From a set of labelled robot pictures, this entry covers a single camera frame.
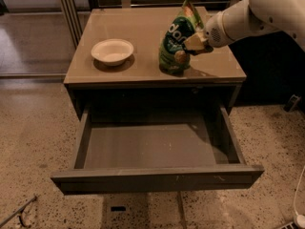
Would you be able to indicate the metal rod on floor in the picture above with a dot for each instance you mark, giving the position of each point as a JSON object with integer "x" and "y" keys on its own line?
{"x": 18, "y": 213}

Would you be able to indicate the green rice chip bag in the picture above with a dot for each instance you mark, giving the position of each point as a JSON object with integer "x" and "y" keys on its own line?
{"x": 174, "y": 58}

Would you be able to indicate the grey drawer cabinet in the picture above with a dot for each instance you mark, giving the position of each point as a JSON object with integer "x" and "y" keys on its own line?
{"x": 145, "y": 29}

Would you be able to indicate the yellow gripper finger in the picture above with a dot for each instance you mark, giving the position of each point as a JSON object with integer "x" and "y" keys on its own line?
{"x": 204, "y": 49}
{"x": 196, "y": 42}

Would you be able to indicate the open grey top drawer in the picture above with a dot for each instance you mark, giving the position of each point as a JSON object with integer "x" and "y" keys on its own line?
{"x": 156, "y": 150}

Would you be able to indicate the white paper bowl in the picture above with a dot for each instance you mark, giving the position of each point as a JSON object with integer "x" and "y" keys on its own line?
{"x": 112, "y": 52}

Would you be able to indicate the floor outlet cover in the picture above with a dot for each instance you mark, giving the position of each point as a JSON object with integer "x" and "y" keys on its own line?
{"x": 118, "y": 208}

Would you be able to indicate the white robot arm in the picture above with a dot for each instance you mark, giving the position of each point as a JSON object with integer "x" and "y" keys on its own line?
{"x": 248, "y": 18}

